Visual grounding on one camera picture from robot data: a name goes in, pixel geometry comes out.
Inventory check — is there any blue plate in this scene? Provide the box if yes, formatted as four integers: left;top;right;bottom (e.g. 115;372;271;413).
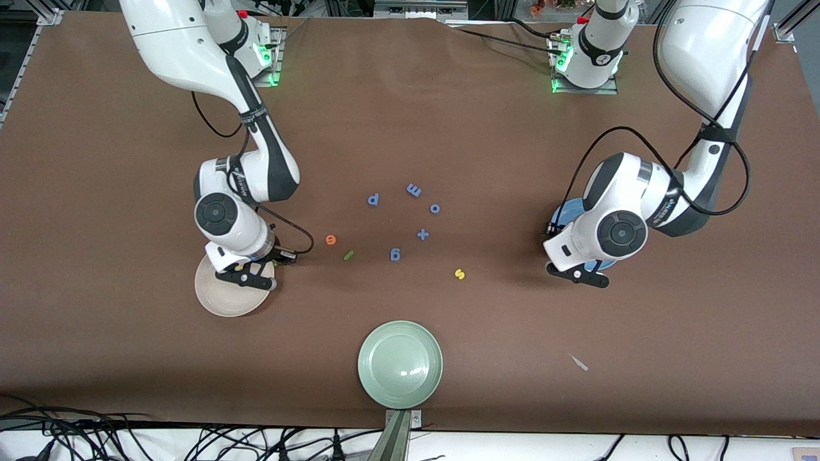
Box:
552;197;619;270

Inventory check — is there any beige brown plate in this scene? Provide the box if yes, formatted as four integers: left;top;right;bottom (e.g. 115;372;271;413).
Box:
195;256;275;318

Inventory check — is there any green plate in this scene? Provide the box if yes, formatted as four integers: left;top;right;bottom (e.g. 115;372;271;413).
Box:
357;321;444;410

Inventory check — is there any brown table cover sheet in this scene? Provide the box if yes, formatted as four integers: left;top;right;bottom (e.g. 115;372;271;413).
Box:
0;12;820;437

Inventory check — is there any aluminium edge profile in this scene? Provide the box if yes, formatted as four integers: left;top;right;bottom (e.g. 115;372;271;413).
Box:
0;10;65;125

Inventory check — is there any aluminium corner profile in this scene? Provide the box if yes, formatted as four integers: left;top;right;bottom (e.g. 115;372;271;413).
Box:
772;0;820;44

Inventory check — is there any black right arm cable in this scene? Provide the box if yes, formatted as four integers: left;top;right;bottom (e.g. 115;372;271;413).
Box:
191;90;315;257

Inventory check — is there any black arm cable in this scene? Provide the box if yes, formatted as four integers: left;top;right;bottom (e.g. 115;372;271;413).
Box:
545;0;751;234
191;90;315;257

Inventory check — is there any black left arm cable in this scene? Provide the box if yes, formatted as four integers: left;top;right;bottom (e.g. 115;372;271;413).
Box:
545;0;751;234

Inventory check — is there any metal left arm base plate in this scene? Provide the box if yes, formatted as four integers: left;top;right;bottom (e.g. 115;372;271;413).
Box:
551;35;619;95

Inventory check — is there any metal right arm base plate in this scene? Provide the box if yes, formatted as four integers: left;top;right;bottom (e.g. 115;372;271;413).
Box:
253;27;284;87

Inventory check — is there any thin black base cable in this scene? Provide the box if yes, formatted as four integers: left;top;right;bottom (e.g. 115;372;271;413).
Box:
448;24;564;58
272;18;309;49

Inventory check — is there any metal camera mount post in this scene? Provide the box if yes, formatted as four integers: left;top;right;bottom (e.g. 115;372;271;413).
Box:
368;410;423;461

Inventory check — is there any aluminium frame profile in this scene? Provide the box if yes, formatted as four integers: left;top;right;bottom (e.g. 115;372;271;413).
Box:
375;0;469;20

